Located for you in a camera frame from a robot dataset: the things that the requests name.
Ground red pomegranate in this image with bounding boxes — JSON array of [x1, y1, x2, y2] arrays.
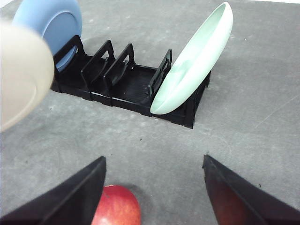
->
[[91, 185, 141, 225]]

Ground beige plate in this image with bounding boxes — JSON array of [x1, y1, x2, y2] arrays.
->
[[0, 22, 55, 132]]

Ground black dish rack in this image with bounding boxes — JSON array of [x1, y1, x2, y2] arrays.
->
[[51, 35, 211, 129]]

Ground blue plate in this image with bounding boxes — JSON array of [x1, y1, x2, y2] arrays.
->
[[13, 0, 83, 71]]

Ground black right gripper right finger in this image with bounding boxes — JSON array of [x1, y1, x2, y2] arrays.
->
[[202, 155, 300, 225]]

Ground mint green plate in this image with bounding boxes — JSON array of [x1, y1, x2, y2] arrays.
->
[[150, 2, 233, 114]]

